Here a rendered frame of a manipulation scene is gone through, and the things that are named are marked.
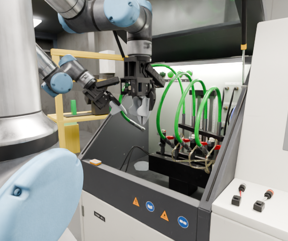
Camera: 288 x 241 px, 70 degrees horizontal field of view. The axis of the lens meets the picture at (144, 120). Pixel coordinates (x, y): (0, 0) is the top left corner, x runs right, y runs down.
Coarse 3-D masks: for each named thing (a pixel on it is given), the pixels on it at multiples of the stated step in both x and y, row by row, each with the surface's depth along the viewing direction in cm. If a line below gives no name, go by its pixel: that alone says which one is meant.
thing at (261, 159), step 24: (264, 24) 76; (264, 48) 75; (264, 72) 74; (264, 96) 74; (264, 120) 73; (240, 144) 77; (264, 144) 72; (240, 168) 76; (264, 168) 71; (216, 216) 60; (216, 240) 61; (240, 240) 56; (264, 240) 52
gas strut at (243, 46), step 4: (244, 0) 70; (244, 4) 70; (244, 8) 71; (244, 12) 71; (244, 16) 72; (244, 20) 73; (244, 24) 73; (244, 28) 74; (244, 32) 75; (244, 36) 76; (244, 40) 76; (244, 44) 77; (244, 48) 78; (244, 52) 79; (244, 56) 80
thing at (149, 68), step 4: (148, 64) 64; (148, 68) 63; (152, 68) 65; (148, 72) 64; (152, 72) 65; (156, 72) 67; (152, 76) 66; (156, 76) 67; (160, 76) 68; (156, 80) 68; (160, 80) 69; (164, 80) 70; (156, 84) 70; (160, 84) 69; (164, 84) 70
